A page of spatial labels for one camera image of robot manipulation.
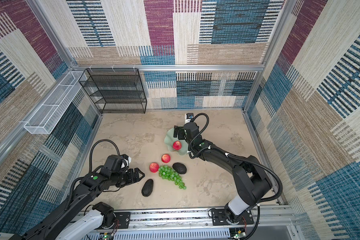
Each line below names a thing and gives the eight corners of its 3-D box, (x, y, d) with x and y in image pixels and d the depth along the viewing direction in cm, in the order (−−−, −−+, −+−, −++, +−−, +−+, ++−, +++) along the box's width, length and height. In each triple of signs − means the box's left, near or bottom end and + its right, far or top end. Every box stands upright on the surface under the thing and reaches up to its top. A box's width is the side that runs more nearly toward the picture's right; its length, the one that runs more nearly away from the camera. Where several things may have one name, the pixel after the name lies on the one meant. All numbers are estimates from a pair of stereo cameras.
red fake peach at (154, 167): (149, 172, 90) (148, 170, 87) (150, 165, 93) (149, 162, 90) (158, 172, 90) (157, 170, 87) (159, 165, 93) (158, 162, 90)
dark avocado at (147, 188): (142, 197, 82) (141, 195, 79) (145, 181, 87) (143, 179, 84) (152, 197, 82) (150, 195, 79) (153, 181, 87) (152, 179, 84)
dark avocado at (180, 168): (180, 177, 88) (180, 174, 85) (172, 167, 92) (172, 164, 88) (187, 171, 90) (187, 168, 87) (178, 162, 94) (178, 159, 90)
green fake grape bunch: (157, 174, 89) (156, 171, 86) (163, 165, 92) (162, 162, 89) (184, 191, 83) (184, 189, 80) (189, 181, 86) (190, 178, 83)
